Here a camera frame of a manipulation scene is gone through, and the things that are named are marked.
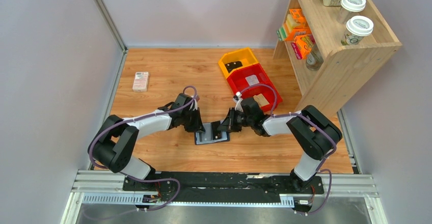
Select grey VIP credit card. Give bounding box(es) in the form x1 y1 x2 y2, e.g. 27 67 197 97
198 123 216 144

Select navy blue card holder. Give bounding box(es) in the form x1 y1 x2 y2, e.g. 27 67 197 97
195 121 230 145

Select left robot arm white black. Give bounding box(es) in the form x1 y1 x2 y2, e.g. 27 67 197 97
88 93 204 180

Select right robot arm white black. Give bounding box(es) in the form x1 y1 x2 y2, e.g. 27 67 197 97
218 98 342 183

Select gold credit cards in bin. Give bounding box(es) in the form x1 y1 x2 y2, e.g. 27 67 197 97
253 94 269 107

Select grey card in bin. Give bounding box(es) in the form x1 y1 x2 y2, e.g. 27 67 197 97
245 75 260 86

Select red plastic bin front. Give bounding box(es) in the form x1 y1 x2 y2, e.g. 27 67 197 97
236 83 283 112

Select red plastic bin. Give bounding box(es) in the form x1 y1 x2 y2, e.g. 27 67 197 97
227 64 275 97
236 83 283 112

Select red plastic bin middle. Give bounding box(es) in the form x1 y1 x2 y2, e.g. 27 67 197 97
227 64 275 97

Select black item in yellow bin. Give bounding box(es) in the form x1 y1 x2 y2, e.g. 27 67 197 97
225 61 243 74

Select yellow plastic bin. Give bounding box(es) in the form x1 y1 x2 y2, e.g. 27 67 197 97
218 47 259 78

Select white red small box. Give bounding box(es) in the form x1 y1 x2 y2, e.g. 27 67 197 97
132 72 150 92

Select glass bottle on shelf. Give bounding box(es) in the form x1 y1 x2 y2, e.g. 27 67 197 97
306 44 323 71

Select orange snack box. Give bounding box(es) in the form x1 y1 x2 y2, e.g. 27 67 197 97
291 34 315 60

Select green orange boxes on shelf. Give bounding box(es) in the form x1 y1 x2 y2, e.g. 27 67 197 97
277 9 311 41

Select wooden shelf unit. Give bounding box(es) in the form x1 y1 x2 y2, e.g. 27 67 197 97
273 0 402 117

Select paper cup white lid front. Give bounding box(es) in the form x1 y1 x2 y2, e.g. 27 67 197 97
341 15 374 45

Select paper cup white lid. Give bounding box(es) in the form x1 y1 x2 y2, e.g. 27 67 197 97
341 15 374 45
336 0 366 24

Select paper cup white lid rear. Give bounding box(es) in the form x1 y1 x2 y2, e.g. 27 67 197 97
336 0 366 24

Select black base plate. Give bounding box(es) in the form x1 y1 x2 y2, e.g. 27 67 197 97
122 172 325 204

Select aluminium rail frame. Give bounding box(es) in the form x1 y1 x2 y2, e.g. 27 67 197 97
61 170 387 223

